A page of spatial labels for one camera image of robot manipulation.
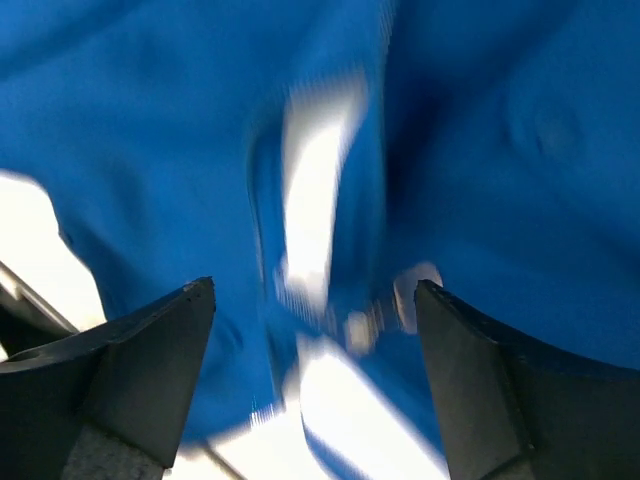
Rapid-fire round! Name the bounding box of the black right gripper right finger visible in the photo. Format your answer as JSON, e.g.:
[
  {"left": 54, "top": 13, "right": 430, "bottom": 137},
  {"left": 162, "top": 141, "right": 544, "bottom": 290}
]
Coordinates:
[{"left": 415, "top": 280, "right": 639, "bottom": 480}]

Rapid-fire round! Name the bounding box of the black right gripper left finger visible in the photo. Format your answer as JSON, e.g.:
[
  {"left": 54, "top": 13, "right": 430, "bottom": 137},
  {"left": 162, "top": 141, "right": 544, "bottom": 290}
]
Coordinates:
[{"left": 1, "top": 277, "right": 215, "bottom": 479}]

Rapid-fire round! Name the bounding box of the blue jacket white lining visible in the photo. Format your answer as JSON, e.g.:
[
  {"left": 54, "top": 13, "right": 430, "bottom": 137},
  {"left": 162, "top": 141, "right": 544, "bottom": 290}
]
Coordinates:
[{"left": 1, "top": 1, "right": 639, "bottom": 479}]

